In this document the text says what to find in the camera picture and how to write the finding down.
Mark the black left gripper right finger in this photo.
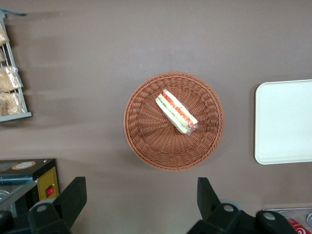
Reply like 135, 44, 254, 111
186, 177, 297, 234

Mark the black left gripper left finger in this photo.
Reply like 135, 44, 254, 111
0, 176, 88, 234

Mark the plastic-wrapped sandwich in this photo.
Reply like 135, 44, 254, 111
155, 89, 198, 137

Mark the brown round wicker basket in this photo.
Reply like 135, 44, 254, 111
123, 71, 225, 171

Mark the tray of packaged snacks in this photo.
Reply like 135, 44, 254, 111
0, 12, 33, 123

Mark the beige plastic tray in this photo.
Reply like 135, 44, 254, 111
254, 79, 312, 166

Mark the black food warmer yellow panel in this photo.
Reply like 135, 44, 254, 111
0, 158, 60, 220

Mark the clear bag of rice snacks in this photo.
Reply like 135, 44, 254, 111
0, 23, 10, 46
0, 66, 23, 93
0, 92, 25, 117

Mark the blue cable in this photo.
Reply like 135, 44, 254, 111
0, 9, 27, 17

